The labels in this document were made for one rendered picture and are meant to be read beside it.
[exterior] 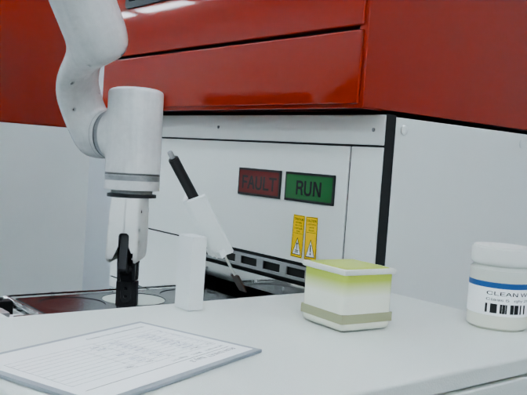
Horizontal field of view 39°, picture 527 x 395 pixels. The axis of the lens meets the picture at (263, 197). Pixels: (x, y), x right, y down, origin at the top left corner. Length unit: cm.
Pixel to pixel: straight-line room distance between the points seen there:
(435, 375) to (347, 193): 52
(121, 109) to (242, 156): 31
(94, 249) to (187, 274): 436
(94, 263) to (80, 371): 460
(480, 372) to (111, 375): 34
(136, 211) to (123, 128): 13
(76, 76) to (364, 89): 42
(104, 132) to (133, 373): 60
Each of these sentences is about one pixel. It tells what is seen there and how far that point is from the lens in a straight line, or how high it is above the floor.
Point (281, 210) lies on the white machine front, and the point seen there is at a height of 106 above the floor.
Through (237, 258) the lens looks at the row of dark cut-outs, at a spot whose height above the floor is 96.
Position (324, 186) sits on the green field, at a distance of 117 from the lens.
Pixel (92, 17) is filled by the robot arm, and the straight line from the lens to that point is 106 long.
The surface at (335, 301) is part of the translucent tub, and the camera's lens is 80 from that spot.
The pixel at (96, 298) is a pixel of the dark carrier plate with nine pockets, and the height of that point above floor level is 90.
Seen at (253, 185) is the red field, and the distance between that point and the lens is 131.
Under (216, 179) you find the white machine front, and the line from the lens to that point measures 141.
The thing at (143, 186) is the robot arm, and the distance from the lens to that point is 112.
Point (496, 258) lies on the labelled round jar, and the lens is 88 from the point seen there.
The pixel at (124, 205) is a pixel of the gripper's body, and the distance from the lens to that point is 111.
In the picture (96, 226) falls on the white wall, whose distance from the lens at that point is 516.
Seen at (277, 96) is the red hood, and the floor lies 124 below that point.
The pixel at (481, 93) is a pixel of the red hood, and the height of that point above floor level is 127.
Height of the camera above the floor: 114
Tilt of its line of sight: 3 degrees down
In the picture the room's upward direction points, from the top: 4 degrees clockwise
